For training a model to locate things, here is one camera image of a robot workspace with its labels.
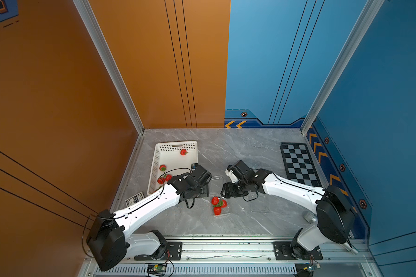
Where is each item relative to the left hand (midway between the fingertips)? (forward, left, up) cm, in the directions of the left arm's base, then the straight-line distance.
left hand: (204, 187), depth 82 cm
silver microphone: (-23, -63, -8) cm, 68 cm away
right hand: (-2, -10, -2) cm, 11 cm away
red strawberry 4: (+16, +26, -8) cm, 31 cm away
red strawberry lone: (+27, +15, -8) cm, 32 cm away
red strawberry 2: (-3, -5, -7) cm, 9 cm away
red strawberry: (-8, -6, -8) cm, 13 cm away
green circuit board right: (-31, -43, -10) cm, 53 cm away
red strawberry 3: (-5, -10, -9) cm, 14 cm away
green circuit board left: (-31, +19, -13) cm, 39 cm away
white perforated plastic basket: (+25, +22, -11) cm, 35 cm away
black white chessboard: (+19, -54, -7) cm, 57 cm away
